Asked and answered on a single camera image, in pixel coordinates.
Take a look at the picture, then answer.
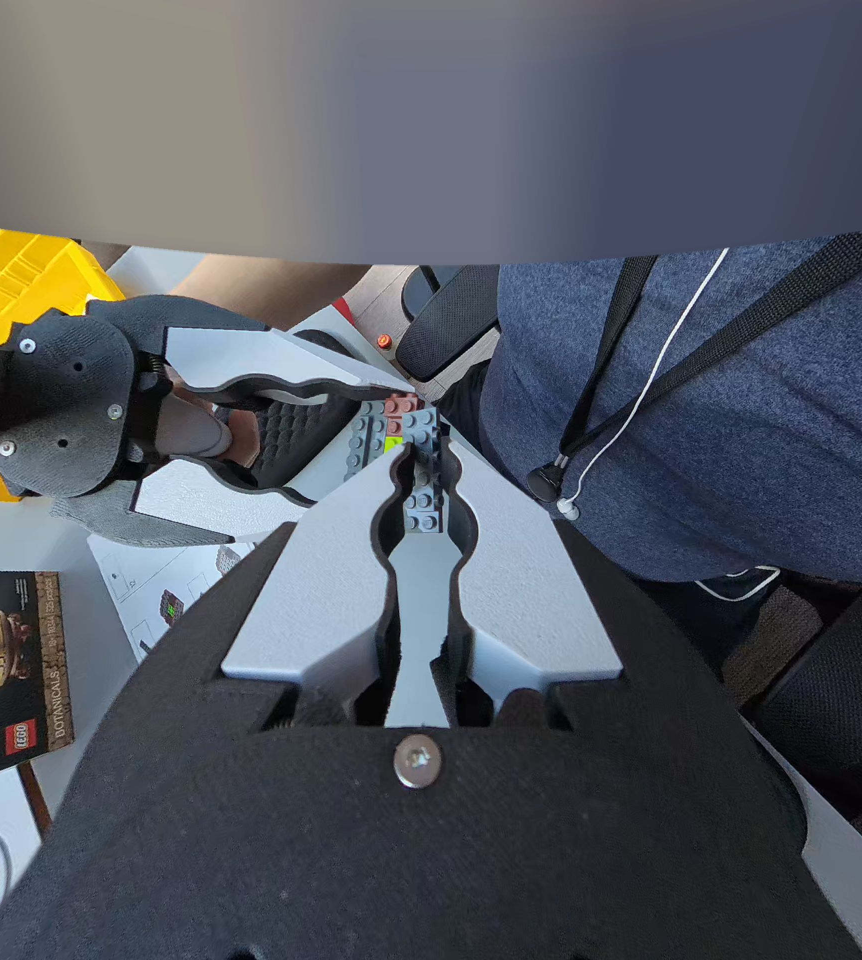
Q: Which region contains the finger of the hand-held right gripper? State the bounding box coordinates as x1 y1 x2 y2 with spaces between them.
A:
129 452 313 545
163 324 417 406

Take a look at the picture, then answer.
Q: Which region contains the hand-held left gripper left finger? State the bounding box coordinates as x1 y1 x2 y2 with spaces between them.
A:
219 442 413 690

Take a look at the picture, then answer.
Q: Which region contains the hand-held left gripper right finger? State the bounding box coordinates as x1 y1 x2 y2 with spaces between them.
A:
442 441 624 710

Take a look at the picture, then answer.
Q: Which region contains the multicoloured brick assembly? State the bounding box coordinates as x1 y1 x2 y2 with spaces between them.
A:
343 392 423 485

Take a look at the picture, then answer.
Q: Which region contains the person's right hand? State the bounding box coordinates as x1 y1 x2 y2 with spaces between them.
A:
213 407 261 471

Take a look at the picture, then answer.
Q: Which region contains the black dimpled armrest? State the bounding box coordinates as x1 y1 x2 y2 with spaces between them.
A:
249 396 362 490

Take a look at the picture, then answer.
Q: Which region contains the instruction booklet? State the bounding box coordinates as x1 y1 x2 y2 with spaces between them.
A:
88 525 252 665

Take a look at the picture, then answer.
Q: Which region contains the yellow plastic bin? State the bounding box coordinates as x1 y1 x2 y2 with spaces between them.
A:
0 228 126 502

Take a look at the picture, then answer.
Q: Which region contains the black mesh chair part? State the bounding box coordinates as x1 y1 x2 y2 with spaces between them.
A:
399 264 501 384

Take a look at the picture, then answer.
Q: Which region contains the black office chair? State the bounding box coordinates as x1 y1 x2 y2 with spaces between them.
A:
757 585 862 785

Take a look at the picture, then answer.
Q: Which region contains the black strap clip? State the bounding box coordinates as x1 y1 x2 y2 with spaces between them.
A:
527 461 571 504

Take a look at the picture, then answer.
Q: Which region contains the white earphone cable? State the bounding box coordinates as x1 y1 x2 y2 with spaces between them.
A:
557 247 781 603

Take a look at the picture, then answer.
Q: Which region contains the black neck strap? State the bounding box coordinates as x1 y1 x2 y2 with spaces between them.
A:
557 225 862 468

